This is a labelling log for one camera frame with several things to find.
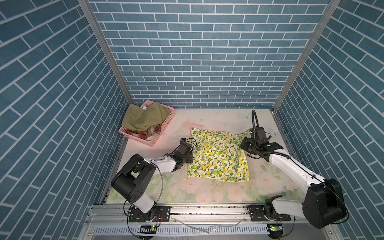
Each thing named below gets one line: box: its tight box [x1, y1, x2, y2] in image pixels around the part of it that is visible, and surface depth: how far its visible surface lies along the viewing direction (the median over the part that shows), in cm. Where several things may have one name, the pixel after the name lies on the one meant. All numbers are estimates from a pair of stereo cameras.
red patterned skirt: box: [126, 124, 162, 141], surface depth 98 cm
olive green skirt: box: [121, 102, 172, 131], surface depth 106 cm
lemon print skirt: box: [187, 128, 251, 182], surface depth 95 cm
